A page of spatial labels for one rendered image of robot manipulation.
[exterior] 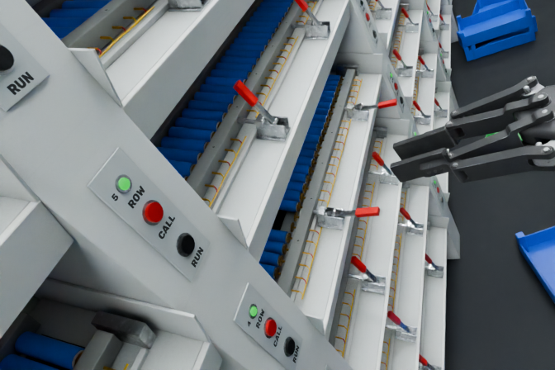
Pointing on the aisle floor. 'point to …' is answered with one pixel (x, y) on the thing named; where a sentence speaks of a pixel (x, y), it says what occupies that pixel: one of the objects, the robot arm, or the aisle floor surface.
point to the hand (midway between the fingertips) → (421, 155)
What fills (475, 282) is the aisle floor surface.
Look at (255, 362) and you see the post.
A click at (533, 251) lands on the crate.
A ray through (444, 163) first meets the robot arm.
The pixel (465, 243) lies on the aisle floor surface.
